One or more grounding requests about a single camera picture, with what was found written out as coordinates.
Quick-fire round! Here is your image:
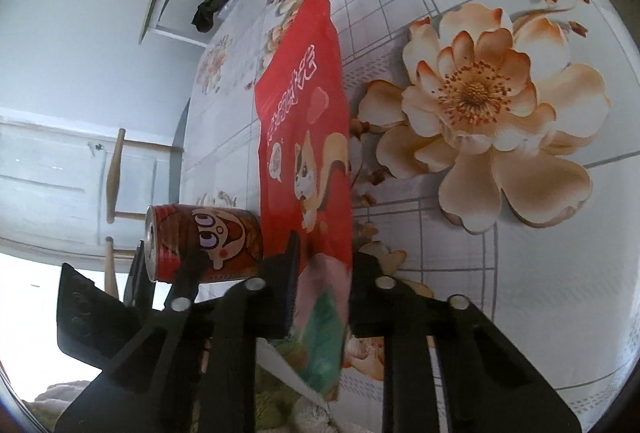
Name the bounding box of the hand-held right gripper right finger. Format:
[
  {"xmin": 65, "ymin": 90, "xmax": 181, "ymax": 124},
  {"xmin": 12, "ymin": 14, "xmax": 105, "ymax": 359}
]
[{"xmin": 349, "ymin": 254, "xmax": 585, "ymax": 433}]

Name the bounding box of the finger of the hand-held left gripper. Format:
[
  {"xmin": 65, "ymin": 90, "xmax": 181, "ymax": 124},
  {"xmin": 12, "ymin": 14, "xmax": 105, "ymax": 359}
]
[
  {"xmin": 167, "ymin": 253, "xmax": 211, "ymax": 309},
  {"xmin": 123, "ymin": 239, "xmax": 157, "ymax": 314}
]

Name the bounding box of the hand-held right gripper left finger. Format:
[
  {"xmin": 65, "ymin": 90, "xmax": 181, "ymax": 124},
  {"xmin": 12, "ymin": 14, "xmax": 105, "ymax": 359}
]
[{"xmin": 52, "ymin": 230, "xmax": 303, "ymax": 433}]

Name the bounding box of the red drink can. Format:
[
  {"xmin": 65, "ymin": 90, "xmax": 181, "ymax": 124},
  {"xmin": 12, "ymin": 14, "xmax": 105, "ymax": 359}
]
[{"xmin": 145, "ymin": 204, "xmax": 264, "ymax": 285}]

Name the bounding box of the red snack bag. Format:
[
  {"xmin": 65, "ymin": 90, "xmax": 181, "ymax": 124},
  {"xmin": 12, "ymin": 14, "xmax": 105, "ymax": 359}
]
[{"xmin": 253, "ymin": 0, "xmax": 357, "ymax": 403}]

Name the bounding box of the wooden chair with dark seat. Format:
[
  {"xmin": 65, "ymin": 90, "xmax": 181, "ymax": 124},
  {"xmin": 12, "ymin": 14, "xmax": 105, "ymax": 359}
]
[{"xmin": 102, "ymin": 128, "xmax": 173, "ymax": 304}]

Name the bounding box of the white door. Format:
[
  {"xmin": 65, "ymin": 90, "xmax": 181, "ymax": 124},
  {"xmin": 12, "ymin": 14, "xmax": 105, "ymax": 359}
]
[{"xmin": 0, "ymin": 120, "xmax": 186, "ymax": 259}]

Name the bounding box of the floral tablecloth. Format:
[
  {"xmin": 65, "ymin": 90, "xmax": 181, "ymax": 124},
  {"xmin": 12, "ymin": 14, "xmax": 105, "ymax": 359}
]
[{"xmin": 177, "ymin": 0, "xmax": 640, "ymax": 433}]

